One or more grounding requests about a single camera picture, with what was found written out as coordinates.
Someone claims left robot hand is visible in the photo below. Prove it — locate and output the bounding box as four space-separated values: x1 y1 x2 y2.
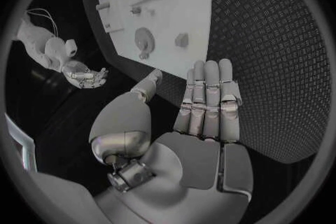
88 58 255 224

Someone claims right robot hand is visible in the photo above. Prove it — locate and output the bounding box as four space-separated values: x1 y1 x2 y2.
60 59 110 90

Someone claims white task board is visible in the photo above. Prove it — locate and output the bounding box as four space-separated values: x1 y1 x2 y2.
77 0 213 80

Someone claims grey block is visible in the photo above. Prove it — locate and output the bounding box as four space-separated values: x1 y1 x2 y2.
174 32 190 48

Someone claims white cable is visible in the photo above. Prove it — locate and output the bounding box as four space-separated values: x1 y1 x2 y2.
26 8 60 38

